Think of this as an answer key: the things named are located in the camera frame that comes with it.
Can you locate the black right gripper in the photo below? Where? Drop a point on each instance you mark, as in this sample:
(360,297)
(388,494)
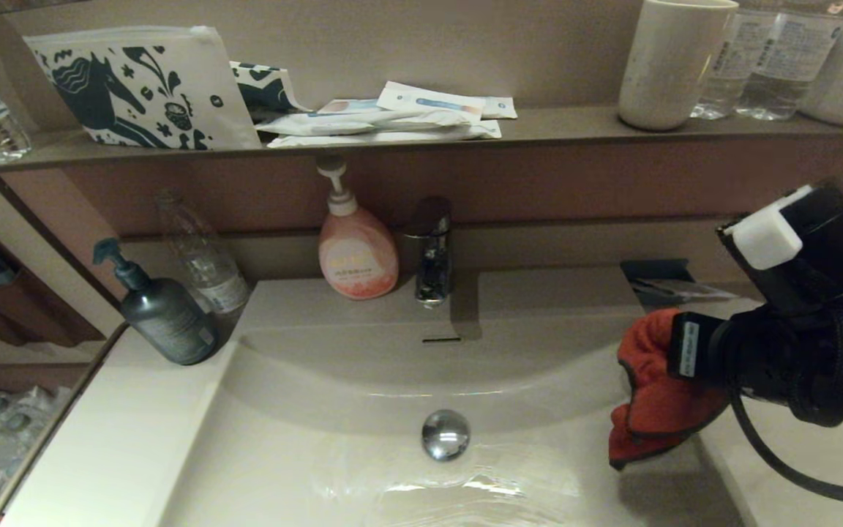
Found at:
(773,359)

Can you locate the red microfibre cleaning cloth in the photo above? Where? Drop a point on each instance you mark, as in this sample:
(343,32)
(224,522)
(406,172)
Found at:
(659,410)

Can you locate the chrome lever faucet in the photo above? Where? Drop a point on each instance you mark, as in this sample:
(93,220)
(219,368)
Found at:
(432,249)

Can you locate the chrome sink drain stopper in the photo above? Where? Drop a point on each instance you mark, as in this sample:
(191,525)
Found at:
(446,433)

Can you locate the white sink basin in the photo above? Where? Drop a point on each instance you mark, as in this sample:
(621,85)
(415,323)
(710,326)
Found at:
(319,439)

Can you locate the silver foil sachet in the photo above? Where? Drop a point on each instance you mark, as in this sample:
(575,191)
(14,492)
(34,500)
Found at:
(685,288)

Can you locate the dark soap tray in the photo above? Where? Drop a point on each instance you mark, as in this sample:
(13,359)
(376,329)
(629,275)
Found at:
(652,271)

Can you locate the clear plastic water bottle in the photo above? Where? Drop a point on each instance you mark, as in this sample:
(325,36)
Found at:
(729,66)
(787,66)

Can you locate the tall white cup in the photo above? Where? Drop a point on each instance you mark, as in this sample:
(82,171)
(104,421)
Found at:
(667,66)

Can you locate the small white sachet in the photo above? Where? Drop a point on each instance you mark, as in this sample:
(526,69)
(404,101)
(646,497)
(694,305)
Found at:
(500,107)

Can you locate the pink soap pump bottle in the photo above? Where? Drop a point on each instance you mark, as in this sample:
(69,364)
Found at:
(358,256)

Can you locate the white sachet blue print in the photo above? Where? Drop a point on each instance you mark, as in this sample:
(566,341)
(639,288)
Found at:
(429,101)

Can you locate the flat white sachet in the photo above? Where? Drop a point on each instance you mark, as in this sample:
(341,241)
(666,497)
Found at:
(392,137)

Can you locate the long white sachet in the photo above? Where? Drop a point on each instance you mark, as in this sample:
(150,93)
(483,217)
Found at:
(348,124)

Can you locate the pale sachet orange print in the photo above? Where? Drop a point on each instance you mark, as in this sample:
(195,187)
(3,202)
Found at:
(348,106)

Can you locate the small horse print pouch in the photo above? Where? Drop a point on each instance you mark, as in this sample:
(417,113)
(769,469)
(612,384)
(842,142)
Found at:
(264,86)

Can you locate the clear bottle white label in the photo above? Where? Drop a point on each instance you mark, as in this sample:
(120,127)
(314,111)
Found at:
(203,263)

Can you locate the dark green pump bottle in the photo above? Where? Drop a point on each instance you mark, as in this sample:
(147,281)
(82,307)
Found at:
(169,318)

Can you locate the large horse print pouch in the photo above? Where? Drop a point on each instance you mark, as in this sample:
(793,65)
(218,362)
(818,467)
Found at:
(132,88)

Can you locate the brown wall shelf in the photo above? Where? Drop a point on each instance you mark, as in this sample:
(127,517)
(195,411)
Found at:
(575,124)

